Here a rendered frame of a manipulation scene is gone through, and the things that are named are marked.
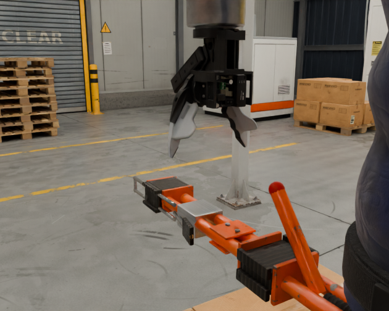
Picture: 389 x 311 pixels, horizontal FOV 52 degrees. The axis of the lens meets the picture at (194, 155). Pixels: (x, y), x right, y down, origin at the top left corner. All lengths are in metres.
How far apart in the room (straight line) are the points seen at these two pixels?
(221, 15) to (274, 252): 0.35
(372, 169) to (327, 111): 7.13
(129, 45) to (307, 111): 5.01
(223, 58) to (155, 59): 10.34
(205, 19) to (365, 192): 0.35
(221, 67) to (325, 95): 6.96
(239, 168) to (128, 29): 7.38
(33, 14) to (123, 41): 2.22
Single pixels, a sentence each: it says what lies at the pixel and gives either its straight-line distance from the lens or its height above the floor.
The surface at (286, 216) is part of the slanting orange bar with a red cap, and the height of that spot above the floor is 1.16.
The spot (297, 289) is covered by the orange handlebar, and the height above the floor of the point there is 1.08.
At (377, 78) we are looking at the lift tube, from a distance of 0.35.
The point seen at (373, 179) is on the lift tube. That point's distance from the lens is 0.36.
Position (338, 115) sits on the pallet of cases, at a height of 0.34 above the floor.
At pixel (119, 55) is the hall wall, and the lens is 10.45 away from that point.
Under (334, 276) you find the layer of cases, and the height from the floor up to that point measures 0.54.
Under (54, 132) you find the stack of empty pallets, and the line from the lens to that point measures 7.24.
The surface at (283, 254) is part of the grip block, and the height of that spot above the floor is 1.09.
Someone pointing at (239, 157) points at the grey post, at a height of 0.45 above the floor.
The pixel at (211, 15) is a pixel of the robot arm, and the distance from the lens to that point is 0.60.
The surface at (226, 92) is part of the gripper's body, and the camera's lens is 0.61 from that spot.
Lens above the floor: 1.38
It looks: 14 degrees down
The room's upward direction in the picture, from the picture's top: straight up
